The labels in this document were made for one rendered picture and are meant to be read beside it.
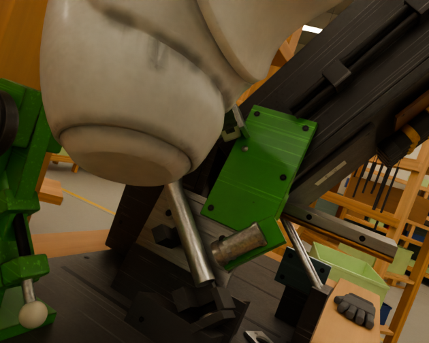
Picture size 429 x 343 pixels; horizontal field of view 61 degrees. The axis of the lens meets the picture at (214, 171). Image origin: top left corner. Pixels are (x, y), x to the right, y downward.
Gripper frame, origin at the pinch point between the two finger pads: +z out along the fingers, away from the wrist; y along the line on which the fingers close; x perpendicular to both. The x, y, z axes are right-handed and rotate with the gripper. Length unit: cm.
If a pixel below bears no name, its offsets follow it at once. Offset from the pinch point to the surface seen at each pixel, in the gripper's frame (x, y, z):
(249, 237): 2.4, -19.4, 1.6
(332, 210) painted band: -173, 219, 858
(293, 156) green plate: -8.0, -8.6, 3.6
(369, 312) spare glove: -18, -32, 57
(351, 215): -198, 181, 809
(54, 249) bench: 40.9, -5.5, 14.8
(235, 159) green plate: 0.8, -5.4, 4.5
